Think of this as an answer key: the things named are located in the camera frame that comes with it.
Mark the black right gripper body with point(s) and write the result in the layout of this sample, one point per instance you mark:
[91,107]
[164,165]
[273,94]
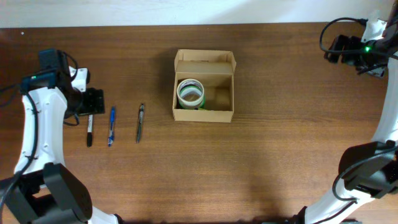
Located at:
[337,48]

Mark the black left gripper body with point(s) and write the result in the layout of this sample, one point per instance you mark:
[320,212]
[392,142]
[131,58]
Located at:
[94,101]

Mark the black Sharpie marker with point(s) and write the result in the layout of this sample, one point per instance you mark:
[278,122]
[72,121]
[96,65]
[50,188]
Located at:
[89,139]

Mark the white tape roll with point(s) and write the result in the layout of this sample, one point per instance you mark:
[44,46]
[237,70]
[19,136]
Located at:
[190,82]

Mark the green tape roll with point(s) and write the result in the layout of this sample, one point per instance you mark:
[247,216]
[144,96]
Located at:
[202,104]

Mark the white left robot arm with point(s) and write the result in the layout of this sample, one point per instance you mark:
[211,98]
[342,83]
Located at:
[42,189]

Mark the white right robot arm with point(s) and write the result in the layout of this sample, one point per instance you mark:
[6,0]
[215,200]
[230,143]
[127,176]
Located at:
[369,171]

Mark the blue pen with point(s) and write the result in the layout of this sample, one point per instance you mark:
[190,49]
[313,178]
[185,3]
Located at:
[111,126]

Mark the black pen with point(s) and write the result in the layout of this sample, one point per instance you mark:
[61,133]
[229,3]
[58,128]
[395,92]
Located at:
[140,121]

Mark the brown cardboard box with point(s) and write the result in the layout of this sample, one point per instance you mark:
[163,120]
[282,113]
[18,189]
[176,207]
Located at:
[215,70]

